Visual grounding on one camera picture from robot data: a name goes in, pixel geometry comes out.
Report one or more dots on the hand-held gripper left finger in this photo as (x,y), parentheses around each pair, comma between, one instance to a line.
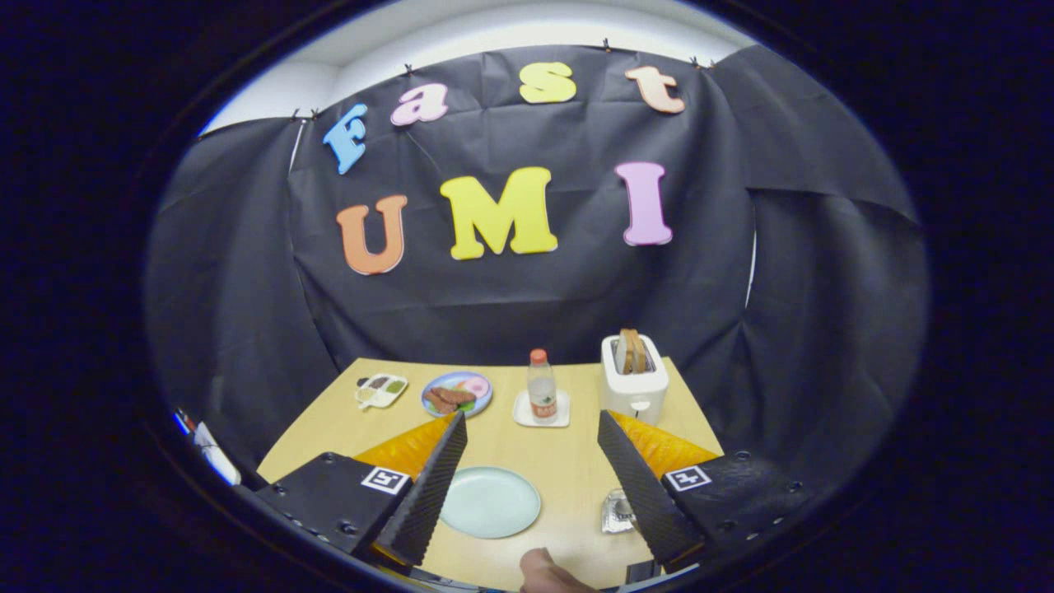
(432,494)

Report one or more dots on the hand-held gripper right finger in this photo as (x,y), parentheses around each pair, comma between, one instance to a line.
(646,498)

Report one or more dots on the light green plate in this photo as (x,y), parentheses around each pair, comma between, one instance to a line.
(494,502)

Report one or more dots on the brown meat slice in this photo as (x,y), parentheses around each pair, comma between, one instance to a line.
(439,403)
(455,395)

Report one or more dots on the white toaster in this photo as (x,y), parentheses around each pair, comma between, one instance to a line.
(634,397)

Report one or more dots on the blue plate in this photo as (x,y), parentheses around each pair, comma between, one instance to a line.
(482,402)

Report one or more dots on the white divided sauce dish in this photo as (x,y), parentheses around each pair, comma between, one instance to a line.
(383,391)

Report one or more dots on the pink ham slice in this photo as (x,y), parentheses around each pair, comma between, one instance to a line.
(476,385)

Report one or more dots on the white square coaster tray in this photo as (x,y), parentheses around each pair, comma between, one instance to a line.
(523,417)

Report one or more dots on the clear water bottle red cap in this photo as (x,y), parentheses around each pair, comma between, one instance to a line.
(542,395)

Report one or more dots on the white paper sheet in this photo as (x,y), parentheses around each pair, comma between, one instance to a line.
(216,457)

